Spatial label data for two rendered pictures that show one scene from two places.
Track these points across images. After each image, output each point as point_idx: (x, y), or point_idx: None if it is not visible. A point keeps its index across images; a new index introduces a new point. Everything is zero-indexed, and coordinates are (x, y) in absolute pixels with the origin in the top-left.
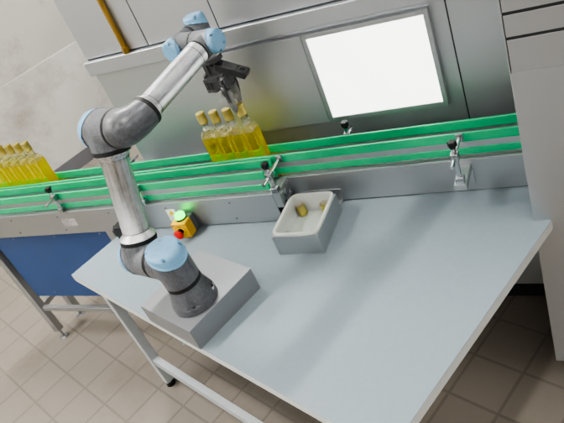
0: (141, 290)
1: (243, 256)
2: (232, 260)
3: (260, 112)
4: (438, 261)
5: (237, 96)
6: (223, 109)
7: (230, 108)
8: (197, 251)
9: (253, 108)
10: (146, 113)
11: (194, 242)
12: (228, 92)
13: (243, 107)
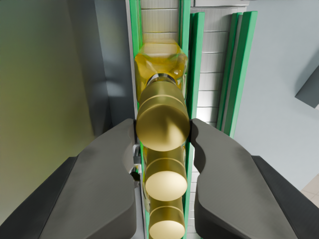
0: (307, 160)
1: (291, 50)
2: (294, 64)
3: (52, 82)
4: None
5: (129, 150)
6: (170, 192)
7: (156, 166)
8: (317, 108)
9: (50, 110)
10: None
11: (238, 136)
12: (276, 226)
13: (160, 95)
